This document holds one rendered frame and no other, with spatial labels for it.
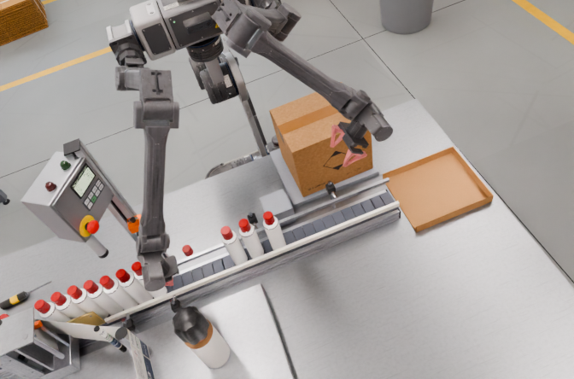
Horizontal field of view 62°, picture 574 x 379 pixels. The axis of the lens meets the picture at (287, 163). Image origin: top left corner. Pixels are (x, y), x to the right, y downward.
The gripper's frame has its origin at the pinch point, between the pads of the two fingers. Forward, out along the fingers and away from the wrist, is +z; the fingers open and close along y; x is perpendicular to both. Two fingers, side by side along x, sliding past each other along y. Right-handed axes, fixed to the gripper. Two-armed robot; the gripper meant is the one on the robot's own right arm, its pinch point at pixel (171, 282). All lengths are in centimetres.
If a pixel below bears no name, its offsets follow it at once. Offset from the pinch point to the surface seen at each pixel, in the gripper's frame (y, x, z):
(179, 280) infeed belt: -0.6, 8.1, 13.4
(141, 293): -11.7, 4.0, 5.0
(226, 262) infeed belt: 16.8, 7.6, 13.7
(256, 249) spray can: 28.5, 3.7, 7.5
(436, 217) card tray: 92, -6, 20
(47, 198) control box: -13.5, 7.9, -46.2
